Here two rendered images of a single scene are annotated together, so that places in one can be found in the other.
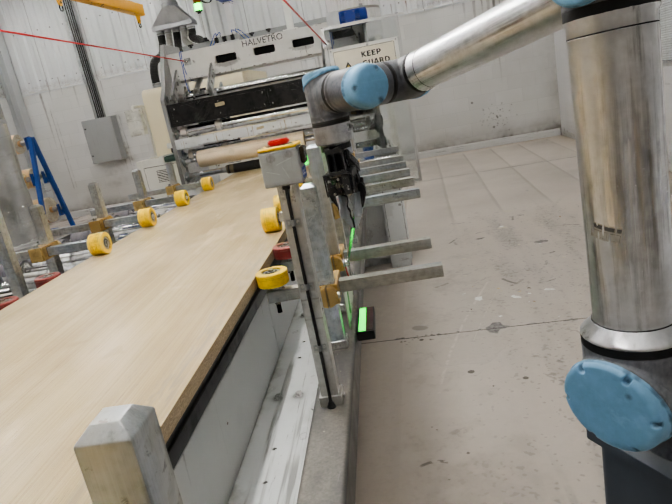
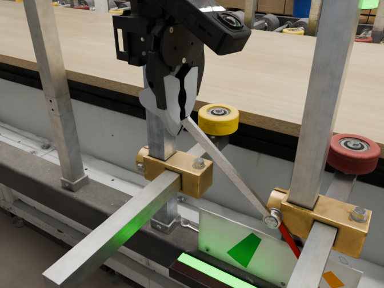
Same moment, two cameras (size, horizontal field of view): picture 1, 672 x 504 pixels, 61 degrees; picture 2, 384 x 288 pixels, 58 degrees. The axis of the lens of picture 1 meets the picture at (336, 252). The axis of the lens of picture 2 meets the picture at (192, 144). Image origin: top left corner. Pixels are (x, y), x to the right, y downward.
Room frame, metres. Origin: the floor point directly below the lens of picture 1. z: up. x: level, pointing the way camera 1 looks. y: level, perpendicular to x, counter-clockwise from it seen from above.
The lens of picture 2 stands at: (1.56, -0.42, 1.19)
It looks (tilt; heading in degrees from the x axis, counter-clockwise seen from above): 30 degrees down; 115
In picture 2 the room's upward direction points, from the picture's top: straight up
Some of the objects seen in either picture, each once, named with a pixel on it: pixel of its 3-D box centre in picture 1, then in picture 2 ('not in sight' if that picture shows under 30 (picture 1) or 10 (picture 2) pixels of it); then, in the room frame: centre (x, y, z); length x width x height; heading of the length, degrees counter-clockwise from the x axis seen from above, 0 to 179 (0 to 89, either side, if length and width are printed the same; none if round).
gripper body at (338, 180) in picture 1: (340, 169); (159, 13); (1.35, -0.05, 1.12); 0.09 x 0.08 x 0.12; 165
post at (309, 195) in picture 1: (326, 281); (162, 152); (1.29, 0.04, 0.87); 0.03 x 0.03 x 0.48; 84
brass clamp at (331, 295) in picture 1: (329, 288); (173, 168); (1.32, 0.03, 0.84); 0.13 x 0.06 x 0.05; 174
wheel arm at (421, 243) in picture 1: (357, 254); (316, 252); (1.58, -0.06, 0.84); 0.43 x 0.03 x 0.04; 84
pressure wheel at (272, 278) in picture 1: (275, 290); (218, 134); (1.35, 0.17, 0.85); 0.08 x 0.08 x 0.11
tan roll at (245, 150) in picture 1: (278, 144); not in sight; (4.19, 0.26, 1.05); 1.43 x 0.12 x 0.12; 84
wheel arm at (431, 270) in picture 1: (354, 283); (161, 191); (1.33, -0.03, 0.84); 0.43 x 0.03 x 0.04; 84
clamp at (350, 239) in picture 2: (334, 259); (316, 216); (1.57, 0.01, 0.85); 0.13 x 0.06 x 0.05; 174
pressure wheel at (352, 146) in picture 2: (289, 262); (347, 170); (1.60, 0.14, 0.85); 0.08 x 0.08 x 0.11
